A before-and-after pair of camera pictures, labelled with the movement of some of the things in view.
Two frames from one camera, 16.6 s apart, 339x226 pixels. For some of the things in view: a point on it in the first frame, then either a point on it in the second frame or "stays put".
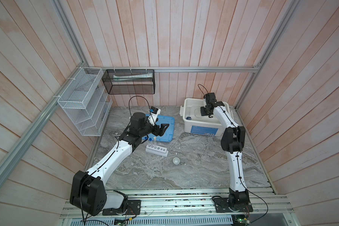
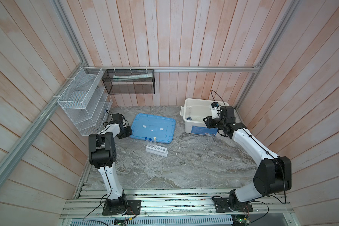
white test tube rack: (159, 151) stays put
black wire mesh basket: (129, 81) stays put
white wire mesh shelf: (86, 101) stays put
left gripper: (156, 132) -> (128, 133)
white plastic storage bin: (195, 124) stays put
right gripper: (202, 111) -> (208, 123)
